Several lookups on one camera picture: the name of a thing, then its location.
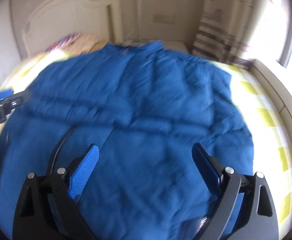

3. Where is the wall power socket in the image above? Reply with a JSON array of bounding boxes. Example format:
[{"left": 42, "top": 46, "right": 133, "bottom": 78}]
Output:
[{"left": 153, "top": 15, "right": 175, "bottom": 24}]

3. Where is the patterned striped curtain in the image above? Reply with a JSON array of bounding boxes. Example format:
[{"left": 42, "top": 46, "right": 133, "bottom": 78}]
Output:
[{"left": 192, "top": 0, "right": 276, "bottom": 69}]

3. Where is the white nightstand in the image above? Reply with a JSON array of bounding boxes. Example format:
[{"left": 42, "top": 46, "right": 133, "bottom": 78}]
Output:
[{"left": 122, "top": 40, "right": 189, "bottom": 53}]

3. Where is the blue quilted puffer jacket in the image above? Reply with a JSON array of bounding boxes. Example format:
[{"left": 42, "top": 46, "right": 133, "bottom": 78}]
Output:
[{"left": 0, "top": 42, "right": 254, "bottom": 239}]

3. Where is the colourful patterned pillow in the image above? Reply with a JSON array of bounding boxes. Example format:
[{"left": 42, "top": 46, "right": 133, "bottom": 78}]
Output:
[{"left": 46, "top": 33, "right": 80, "bottom": 52}]

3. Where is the yellow white checkered bedspread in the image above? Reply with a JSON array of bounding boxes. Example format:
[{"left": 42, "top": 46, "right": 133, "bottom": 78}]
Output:
[{"left": 0, "top": 47, "right": 292, "bottom": 225}]

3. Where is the pink beige pillow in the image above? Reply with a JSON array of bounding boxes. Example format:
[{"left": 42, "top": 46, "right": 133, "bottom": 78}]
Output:
[{"left": 68, "top": 34, "right": 107, "bottom": 55}]

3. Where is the white wooden headboard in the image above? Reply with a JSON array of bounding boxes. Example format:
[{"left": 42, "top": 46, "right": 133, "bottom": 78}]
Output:
[{"left": 21, "top": 0, "right": 124, "bottom": 55}]

